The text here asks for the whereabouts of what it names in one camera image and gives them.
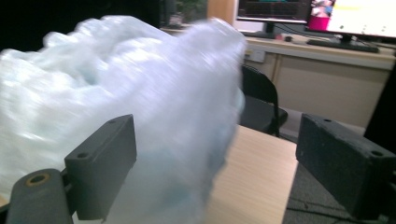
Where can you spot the white plastic bag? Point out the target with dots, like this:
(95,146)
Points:
(118,102)

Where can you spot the black computer mouse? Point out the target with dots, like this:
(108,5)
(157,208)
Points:
(288,39)

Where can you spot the beige office desk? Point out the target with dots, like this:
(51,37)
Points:
(327,81)

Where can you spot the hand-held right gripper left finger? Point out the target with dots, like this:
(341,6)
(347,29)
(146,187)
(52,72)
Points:
(102,168)

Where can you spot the black folding chair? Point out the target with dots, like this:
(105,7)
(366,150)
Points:
(261,102)

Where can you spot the dark screen monitor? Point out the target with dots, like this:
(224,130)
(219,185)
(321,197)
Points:
(274,11)

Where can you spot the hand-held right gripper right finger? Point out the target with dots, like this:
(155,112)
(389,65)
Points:
(345,165)

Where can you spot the bright screen monitor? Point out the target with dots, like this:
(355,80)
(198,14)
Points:
(358,18)

